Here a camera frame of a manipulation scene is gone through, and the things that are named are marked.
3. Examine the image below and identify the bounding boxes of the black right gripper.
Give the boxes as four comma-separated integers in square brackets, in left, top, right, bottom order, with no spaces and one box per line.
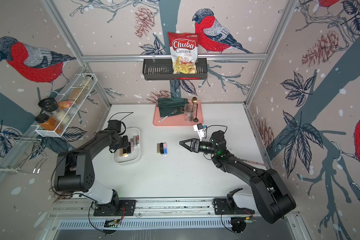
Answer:
[180,139,218,157]

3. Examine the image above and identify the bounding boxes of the gold black lipstick tube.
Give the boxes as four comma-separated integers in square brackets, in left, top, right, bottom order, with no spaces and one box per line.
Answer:
[122,148,129,157]

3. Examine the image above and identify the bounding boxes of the white storage box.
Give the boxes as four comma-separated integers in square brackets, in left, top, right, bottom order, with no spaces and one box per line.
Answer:
[113,127,142,165]

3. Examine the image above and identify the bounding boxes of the pink blue lipstick tube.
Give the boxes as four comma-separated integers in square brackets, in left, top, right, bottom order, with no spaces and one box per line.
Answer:
[163,143,168,155]

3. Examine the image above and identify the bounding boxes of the beige lipstick tube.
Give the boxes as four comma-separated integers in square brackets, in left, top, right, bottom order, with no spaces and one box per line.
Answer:
[157,143,161,154]

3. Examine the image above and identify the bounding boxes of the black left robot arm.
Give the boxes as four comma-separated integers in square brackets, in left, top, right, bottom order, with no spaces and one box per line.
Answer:
[52,120,129,214]

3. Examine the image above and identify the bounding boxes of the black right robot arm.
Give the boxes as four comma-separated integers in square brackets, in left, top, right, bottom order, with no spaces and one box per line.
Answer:
[179,131,297,224]

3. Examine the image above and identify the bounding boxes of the pink silicone mat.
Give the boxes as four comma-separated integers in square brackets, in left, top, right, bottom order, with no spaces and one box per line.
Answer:
[153,101,203,127]

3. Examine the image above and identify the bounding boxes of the clear ribbed glass cup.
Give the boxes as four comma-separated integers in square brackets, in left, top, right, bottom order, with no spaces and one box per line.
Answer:
[184,104,195,122]

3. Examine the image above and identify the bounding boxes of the gold long spoon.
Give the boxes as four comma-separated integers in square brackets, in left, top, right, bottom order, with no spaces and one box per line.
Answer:
[192,97,199,123]

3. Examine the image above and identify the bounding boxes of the dark green cloth napkin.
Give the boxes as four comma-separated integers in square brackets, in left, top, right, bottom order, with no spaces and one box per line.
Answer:
[157,98,189,118]

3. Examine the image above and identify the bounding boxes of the orange spice jar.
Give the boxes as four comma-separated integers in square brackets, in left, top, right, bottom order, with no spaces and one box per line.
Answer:
[35,114,64,134]

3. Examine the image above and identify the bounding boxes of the black lid spice jar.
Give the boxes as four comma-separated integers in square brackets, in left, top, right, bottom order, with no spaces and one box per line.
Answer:
[38,98,71,126]

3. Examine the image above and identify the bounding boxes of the Chuba cassava chips bag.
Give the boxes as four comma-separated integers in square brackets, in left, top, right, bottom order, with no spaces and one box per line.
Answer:
[168,33,199,74]

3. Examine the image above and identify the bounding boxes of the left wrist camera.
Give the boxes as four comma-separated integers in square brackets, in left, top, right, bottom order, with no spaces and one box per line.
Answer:
[107,120,122,134]

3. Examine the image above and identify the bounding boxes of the white handled fork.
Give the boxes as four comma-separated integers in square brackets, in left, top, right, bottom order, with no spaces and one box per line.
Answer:
[158,109,178,123]

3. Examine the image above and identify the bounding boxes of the pink handled fork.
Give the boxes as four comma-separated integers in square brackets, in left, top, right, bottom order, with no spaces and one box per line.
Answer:
[245,161,266,167]

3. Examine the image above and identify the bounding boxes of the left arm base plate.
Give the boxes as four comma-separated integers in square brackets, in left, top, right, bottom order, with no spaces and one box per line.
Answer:
[94,200,137,217]

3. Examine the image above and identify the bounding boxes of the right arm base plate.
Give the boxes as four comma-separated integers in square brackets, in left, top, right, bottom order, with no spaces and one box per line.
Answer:
[212,198,255,215]

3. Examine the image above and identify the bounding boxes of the white wire spice rack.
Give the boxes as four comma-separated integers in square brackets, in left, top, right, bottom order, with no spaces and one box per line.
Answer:
[36,73,98,138]

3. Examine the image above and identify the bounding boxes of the black wall basket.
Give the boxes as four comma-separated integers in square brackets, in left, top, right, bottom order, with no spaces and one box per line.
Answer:
[143,58,208,81]

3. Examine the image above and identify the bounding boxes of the aluminium front rail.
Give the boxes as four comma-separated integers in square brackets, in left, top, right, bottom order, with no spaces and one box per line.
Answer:
[47,196,301,219]

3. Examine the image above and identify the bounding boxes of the metal wire hook rack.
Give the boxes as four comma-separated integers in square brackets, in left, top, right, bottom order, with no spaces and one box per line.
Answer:
[0,137,49,175]

